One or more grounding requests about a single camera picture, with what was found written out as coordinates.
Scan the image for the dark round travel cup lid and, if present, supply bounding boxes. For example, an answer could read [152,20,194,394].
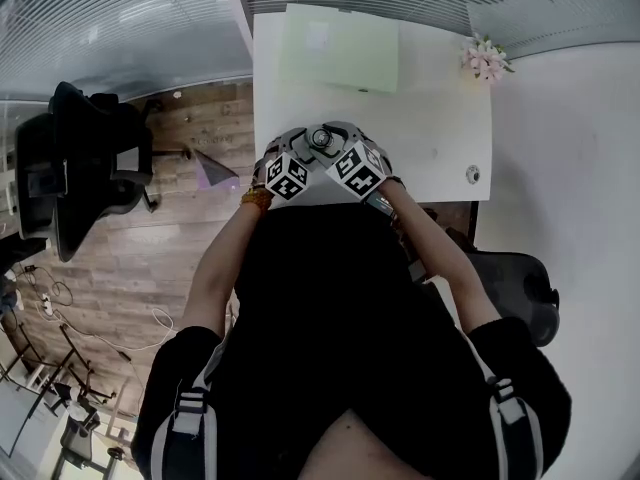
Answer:
[306,123,335,151]

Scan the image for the black folding stand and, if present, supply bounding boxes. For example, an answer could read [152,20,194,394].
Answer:
[0,317,117,410]

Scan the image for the pink flower bunch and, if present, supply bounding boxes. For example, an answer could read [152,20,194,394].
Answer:
[459,32,516,86]

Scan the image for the white floor cable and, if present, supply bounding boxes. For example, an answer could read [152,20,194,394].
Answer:
[34,297,176,354]

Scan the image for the dark wrist watch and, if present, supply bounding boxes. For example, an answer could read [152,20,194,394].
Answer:
[364,191,400,218]

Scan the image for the person's black top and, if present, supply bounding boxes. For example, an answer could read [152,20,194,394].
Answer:
[133,201,572,480]

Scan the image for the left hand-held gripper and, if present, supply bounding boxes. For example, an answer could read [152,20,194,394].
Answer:
[251,127,312,204]

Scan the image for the pale green flat box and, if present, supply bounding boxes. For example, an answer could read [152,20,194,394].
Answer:
[277,3,402,97]

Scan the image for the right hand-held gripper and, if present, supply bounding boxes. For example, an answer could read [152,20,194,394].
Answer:
[324,120,395,200]

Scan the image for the black padded office chair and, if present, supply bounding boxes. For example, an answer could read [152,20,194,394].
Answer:
[443,226,561,349]

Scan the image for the grey harness strap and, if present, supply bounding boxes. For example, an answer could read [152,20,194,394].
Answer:
[148,340,226,480]
[474,352,546,480]

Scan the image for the person's left forearm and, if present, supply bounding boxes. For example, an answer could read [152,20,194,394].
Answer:
[181,201,271,342]

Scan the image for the purple triangular sheet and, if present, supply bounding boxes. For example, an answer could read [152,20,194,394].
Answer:
[192,148,240,190]

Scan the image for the small black swivel chair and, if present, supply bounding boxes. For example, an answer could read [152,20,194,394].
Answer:
[49,405,127,480]

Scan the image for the person's right forearm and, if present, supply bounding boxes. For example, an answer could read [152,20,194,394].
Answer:
[383,181,503,330]

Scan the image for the black mesh office chair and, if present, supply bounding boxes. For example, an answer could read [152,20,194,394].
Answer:
[13,81,162,264]

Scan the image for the amber bead bracelet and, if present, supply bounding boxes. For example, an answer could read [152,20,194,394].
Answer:
[240,187,274,212]

